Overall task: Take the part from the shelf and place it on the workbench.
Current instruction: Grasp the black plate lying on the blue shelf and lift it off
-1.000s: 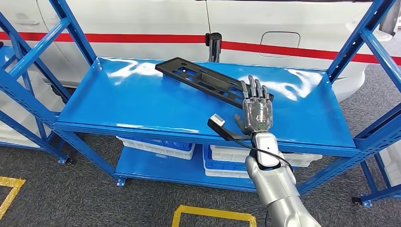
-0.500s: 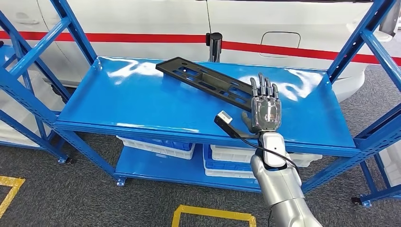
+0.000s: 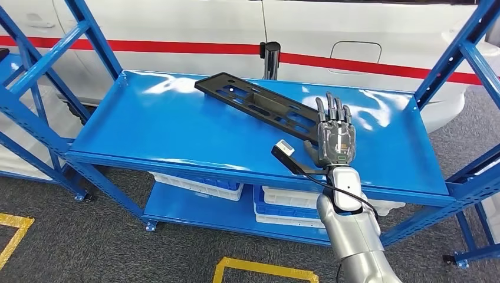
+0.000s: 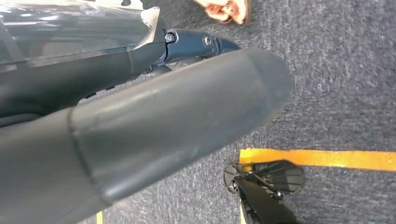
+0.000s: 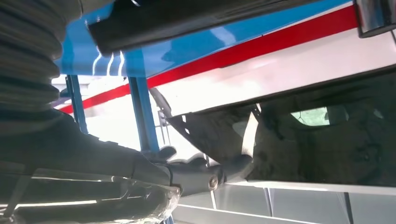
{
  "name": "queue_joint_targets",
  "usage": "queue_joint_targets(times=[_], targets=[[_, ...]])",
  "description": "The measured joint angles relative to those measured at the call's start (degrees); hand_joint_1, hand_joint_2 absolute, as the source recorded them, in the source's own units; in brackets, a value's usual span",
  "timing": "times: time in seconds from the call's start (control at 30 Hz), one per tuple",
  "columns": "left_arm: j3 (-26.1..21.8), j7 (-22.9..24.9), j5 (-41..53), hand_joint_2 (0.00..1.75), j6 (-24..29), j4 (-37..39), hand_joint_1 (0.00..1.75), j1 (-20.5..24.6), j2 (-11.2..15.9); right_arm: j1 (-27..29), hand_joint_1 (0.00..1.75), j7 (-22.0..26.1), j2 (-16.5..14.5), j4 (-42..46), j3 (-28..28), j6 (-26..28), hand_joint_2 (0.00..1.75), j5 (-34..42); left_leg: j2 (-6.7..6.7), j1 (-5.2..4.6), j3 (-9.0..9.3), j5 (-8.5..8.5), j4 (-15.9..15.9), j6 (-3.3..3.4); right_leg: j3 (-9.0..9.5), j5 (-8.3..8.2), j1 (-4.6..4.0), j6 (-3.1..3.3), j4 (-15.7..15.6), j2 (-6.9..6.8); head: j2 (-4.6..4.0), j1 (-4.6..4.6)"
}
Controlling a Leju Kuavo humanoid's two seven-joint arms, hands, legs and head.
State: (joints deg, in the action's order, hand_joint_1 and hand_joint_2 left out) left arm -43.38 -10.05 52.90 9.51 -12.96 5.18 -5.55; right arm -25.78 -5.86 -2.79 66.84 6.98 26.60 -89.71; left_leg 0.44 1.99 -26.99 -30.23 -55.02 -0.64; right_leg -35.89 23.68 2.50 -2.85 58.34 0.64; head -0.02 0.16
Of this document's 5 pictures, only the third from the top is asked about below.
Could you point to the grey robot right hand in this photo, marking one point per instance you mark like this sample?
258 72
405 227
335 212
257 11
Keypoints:
338 142

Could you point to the long black plastic part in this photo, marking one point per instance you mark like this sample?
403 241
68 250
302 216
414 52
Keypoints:
207 83

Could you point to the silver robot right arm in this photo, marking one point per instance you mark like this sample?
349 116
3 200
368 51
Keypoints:
351 234

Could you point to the blue metal shelf rack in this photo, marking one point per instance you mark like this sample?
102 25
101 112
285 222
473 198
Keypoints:
176 129
484 250
39 163

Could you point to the red barrier belt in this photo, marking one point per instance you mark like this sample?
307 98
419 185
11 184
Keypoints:
136 47
390 69

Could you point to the yellow floor tape square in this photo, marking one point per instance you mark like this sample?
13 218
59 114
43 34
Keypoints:
265 266
17 220

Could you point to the white car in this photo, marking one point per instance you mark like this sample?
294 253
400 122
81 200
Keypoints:
156 19

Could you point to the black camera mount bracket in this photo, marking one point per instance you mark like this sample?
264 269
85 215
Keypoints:
297 164

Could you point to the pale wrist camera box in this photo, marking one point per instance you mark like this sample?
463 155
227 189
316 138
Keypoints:
285 147

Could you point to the chrome stanchion post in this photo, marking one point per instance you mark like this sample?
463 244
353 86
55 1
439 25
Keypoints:
270 60

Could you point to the grey metal post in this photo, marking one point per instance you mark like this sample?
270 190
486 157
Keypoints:
493 35

